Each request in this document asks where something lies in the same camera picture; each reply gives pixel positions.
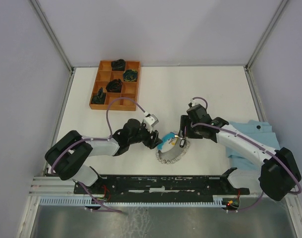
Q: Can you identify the black rolled belt middle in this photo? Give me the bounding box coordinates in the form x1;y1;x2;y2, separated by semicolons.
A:
106;79;123;93

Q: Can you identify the black rolled belt top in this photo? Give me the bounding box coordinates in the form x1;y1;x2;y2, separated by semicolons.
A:
110;59;126;71

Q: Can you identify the aluminium frame post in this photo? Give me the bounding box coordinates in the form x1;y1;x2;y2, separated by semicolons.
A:
245;0;290;71
28;0;74;71

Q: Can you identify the green blue rolled belt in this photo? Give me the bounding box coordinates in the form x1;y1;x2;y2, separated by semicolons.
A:
123;69;138;82

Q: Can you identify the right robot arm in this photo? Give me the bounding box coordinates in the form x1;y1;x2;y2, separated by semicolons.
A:
180;102;302;201

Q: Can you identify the light blue cloth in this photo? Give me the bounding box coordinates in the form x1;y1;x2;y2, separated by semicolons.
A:
226;120;281;171

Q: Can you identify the left aluminium frame post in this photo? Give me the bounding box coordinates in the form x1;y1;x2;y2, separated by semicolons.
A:
28;0;74;71

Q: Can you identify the right aluminium frame post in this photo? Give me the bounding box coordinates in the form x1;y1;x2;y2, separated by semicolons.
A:
245;0;290;71

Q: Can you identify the black tag key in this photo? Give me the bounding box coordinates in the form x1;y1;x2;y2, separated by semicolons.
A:
179;139;186;148

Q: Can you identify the wooden compartment tray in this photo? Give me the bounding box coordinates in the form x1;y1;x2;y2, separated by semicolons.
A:
89;59;141;111

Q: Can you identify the black green rolled belt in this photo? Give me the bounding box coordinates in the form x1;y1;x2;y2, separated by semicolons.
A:
91;87;106;105

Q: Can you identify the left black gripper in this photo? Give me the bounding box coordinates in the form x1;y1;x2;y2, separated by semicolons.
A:
129;122;163;149

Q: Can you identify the white cable duct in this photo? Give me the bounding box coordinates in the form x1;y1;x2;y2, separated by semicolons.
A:
39;195;227;206

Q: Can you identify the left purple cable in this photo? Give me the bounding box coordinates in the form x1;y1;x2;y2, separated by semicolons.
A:
50;98;151;214

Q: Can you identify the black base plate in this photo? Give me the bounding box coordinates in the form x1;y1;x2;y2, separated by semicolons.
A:
88;174;250;203

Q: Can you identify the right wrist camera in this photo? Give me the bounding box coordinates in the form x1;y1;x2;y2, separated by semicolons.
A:
188;99;198;108

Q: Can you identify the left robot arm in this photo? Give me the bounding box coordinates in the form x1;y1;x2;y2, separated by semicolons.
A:
45;115;162;193

